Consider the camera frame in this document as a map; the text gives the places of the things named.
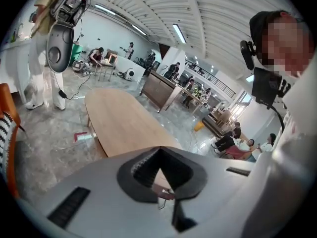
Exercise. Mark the orange and black sofa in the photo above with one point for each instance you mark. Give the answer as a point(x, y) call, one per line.
point(6, 100)

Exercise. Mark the white round appliance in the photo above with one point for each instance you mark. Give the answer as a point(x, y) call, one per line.
point(129, 74)

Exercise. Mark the black head camera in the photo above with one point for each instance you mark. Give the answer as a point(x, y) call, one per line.
point(247, 54)

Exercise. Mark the ceiling light tubes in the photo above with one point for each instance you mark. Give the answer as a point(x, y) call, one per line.
point(179, 33)

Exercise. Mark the wooden coffee table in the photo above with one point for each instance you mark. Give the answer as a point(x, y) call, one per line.
point(123, 118)

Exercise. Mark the black monitor mount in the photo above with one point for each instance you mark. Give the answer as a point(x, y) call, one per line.
point(278, 118)

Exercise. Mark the brown wooden cabinet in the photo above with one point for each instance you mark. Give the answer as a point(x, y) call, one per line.
point(158, 90)

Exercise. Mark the green bin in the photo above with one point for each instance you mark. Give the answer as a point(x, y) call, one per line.
point(77, 51)

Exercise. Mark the white counter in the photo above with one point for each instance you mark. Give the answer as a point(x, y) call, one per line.
point(133, 63)

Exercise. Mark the black chest monitor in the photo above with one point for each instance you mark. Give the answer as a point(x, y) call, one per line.
point(266, 85)

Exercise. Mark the black white striped blanket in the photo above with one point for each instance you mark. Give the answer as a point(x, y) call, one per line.
point(6, 130)

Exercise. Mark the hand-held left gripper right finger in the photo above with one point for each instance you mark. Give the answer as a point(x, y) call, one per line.
point(218, 197)

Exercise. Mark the small wooden table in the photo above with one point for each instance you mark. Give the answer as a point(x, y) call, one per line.
point(105, 68)

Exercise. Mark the black balcony railing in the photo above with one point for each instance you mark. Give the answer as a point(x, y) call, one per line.
point(218, 79)

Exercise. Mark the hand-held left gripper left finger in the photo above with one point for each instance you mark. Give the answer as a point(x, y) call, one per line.
point(104, 207)

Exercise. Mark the person's cream printed shirt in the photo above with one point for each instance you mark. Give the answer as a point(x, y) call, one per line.
point(292, 170)

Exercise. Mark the person's face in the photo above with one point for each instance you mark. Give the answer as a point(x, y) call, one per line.
point(284, 38)

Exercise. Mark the white table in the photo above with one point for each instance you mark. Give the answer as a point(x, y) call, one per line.
point(15, 56)

